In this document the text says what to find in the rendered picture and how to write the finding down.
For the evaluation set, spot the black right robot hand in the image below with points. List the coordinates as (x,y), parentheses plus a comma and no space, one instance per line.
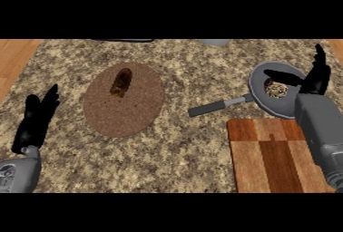
(318,78)

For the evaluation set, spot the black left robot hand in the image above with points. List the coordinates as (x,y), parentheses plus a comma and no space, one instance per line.
(33,123)

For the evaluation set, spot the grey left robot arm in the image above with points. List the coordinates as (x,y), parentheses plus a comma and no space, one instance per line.
(19,172)

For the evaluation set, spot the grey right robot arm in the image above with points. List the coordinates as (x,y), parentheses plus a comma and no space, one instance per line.
(320,133)

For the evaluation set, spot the cupcake with speckled frosting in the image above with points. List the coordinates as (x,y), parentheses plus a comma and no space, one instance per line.
(277,89)

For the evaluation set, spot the grey frying pan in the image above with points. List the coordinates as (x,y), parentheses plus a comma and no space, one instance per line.
(259,90)

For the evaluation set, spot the striped wooden cutting board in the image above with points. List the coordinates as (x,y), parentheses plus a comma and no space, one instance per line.
(272,157)

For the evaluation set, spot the brown oval placemat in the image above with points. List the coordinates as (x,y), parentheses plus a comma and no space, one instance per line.
(123,99)

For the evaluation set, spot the dark brown bottle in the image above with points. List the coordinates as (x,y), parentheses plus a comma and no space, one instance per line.
(121,82)

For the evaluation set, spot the pale grey object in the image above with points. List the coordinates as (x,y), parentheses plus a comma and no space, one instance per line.
(215,41)

